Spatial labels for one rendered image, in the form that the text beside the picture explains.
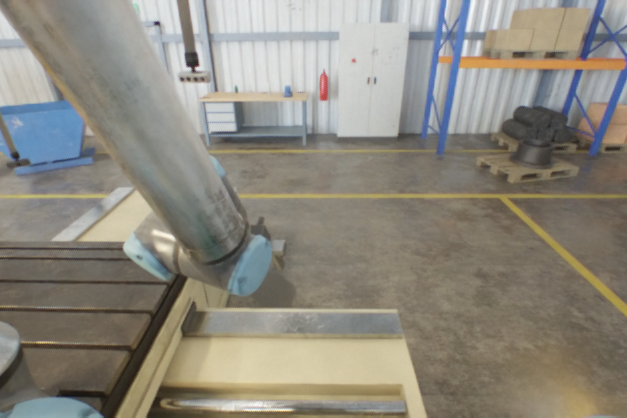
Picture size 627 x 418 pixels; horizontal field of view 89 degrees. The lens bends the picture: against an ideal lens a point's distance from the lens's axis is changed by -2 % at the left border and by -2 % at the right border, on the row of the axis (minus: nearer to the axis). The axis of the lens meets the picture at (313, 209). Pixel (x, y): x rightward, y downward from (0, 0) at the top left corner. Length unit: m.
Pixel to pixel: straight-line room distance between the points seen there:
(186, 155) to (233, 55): 6.94
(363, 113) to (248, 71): 2.48
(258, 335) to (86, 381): 0.66
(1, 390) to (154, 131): 0.30
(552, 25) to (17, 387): 6.85
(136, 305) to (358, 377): 0.91
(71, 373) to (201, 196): 1.02
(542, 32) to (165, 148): 6.58
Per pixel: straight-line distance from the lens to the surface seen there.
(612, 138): 8.15
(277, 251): 0.74
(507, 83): 8.07
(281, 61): 7.11
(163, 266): 0.55
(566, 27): 6.94
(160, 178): 0.35
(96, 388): 1.24
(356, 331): 1.55
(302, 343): 1.54
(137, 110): 0.32
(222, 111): 6.53
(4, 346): 0.48
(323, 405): 1.38
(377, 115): 6.68
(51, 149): 6.67
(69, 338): 1.44
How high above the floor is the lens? 1.90
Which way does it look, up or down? 28 degrees down
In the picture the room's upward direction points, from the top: straight up
